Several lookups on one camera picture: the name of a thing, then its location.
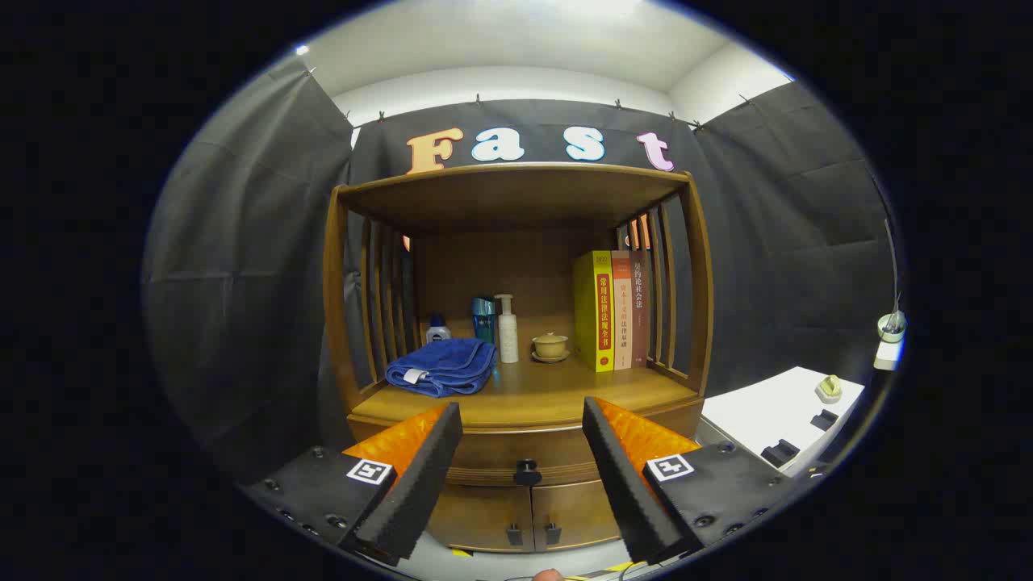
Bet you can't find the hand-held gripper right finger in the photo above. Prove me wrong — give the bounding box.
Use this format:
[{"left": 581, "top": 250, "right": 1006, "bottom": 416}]
[{"left": 581, "top": 395, "right": 796, "bottom": 566}]

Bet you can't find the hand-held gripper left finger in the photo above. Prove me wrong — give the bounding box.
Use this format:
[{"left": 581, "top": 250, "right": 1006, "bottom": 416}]
[{"left": 242, "top": 402, "right": 464, "bottom": 566}]

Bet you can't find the wooden drawer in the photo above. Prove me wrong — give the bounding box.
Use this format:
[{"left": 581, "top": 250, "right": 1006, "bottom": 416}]
[{"left": 347, "top": 397, "right": 705, "bottom": 487}]

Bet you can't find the wooden cabinet door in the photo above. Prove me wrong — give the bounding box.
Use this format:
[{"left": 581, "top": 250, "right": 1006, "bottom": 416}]
[
  {"left": 426, "top": 483, "right": 535, "bottom": 554},
  {"left": 531, "top": 478, "right": 622, "bottom": 551}
]

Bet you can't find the wooden countertop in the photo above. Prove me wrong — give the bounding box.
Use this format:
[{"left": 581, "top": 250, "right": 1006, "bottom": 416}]
[{"left": 353, "top": 355, "right": 699, "bottom": 427}]

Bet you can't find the white side cabinet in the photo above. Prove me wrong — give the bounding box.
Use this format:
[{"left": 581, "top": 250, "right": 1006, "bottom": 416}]
[{"left": 698, "top": 366, "right": 866, "bottom": 477}]

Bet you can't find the wooden cabinet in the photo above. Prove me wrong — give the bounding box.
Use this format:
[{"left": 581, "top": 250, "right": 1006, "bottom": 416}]
[{"left": 323, "top": 163, "right": 715, "bottom": 554}]

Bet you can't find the blue folded towel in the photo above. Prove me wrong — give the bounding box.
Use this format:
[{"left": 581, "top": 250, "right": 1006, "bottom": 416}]
[{"left": 385, "top": 337, "right": 498, "bottom": 398}]

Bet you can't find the large black block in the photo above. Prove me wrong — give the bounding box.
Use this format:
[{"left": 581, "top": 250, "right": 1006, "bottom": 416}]
[{"left": 760, "top": 438, "right": 801, "bottom": 469}]

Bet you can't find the orange and white book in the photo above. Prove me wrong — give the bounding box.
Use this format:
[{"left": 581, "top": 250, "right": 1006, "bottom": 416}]
[{"left": 611, "top": 250, "right": 634, "bottom": 371}]

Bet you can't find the brown book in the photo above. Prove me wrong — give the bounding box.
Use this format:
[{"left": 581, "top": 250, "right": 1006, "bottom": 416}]
[{"left": 629, "top": 250, "right": 650, "bottom": 369}]

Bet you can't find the thick yellow book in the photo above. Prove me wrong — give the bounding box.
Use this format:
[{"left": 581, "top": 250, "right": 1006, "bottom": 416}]
[{"left": 573, "top": 250, "right": 616, "bottom": 373}]

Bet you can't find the white pump bottle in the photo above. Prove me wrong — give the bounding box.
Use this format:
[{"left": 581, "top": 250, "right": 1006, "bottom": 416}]
[{"left": 494, "top": 294, "right": 520, "bottom": 364}]

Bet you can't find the blue cosmetic bottle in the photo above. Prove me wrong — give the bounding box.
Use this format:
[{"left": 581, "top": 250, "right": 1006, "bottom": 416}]
[{"left": 472, "top": 296, "right": 497, "bottom": 346}]

